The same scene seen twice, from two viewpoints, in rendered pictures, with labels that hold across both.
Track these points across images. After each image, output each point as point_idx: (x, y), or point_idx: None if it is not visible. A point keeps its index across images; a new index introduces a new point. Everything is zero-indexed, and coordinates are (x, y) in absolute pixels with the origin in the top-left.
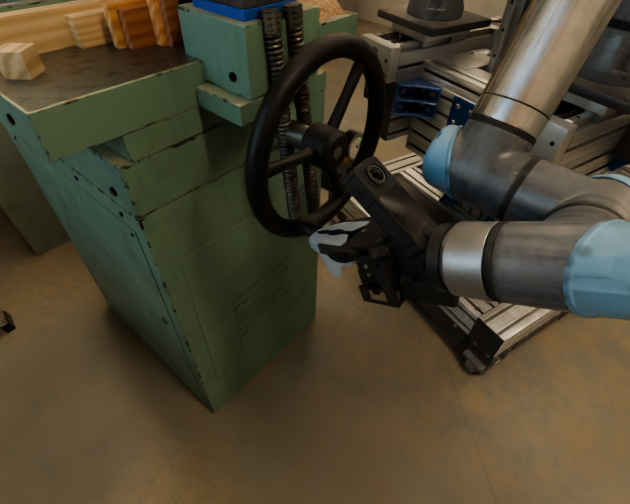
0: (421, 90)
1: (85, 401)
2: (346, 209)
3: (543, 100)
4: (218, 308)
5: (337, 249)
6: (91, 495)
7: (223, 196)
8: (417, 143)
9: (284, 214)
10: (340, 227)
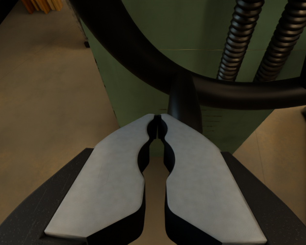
0: None
1: (93, 100)
2: None
3: None
4: (144, 106)
5: (7, 242)
6: (63, 140)
7: (176, 5)
8: None
9: (245, 70)
10: (185, 153)
